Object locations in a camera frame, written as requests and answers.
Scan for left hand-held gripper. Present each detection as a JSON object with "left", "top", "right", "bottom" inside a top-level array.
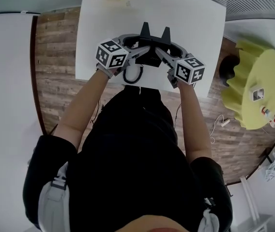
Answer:
[{"left": 95, "top": 33, "right": 151, "bottom": 78}]

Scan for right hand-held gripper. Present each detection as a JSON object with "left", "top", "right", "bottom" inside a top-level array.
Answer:
[{"left": 155, "top": 42, "right": 206, "bottom": 89}]

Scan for black telephone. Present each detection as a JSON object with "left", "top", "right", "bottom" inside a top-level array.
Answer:
[{"left": 135, "top": 21, "right": 172, "bottom": 69}]

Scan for person's right forearm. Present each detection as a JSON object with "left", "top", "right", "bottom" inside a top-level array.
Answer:
[{"left": 177, "top": 80, "right": 213, "bottom": 163}]

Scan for person's left forearm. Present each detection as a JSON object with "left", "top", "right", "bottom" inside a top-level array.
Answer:
[{"left": 53, "top": 69, "right": 111, "bottom": 152}]

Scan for white table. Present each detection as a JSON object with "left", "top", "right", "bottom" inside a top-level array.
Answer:
[{"left": 75, "top": 0, "right": 227, "bottom": 99}]

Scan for round table with green cloth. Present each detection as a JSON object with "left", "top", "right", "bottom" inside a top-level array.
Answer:
[{"left": 220, "top": 39, "right": 275, "bottom": 131}]

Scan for small white box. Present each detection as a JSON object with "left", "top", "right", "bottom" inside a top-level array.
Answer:
[{"left": 248, "top": 86, "right": 266, "bottom": 103}]

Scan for person's black clothing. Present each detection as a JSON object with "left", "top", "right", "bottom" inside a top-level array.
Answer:
[{"left": 22, "top": 86, "right": 234, "bottom": 232}]

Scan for small white bottles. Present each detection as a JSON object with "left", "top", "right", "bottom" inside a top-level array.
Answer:
[{"left": 260, "top": 105, "right": 275, "bottom": 130}]

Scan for grey crumpled cloth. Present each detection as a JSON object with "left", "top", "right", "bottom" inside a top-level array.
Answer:
[{"left": 264, "top": 161, "right": 275, "bottom": 183}]

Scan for white rack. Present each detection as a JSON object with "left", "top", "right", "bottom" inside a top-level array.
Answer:
[{"left": 239, "top": 175, "right": 274, "bottom": 232}]

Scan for black coiled telephone cord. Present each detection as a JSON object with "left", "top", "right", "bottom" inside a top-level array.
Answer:
[{"left": 123, "top": 63, "right": 145, "bottom": 85}]

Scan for grey backpack strap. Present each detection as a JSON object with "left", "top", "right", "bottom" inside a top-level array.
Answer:
[
  {"left": 197, "top": 197, "right": 220, "bottom": 232},
  {"left": 38, "top": 162, "right": 71, "bottom": 232}
]

